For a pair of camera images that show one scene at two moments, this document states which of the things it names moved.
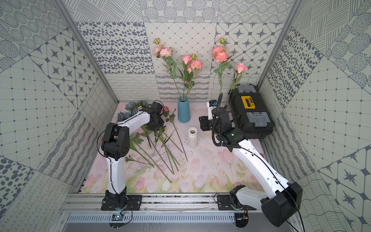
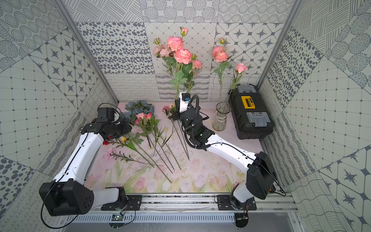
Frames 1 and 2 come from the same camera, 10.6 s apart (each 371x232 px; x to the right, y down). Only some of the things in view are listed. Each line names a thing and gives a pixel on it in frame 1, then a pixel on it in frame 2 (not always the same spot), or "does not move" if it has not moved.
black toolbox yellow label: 252,115 does not move
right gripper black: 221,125 → 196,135
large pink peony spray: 221,54 does not move
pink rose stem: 240,67 does not move
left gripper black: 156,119 → 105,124
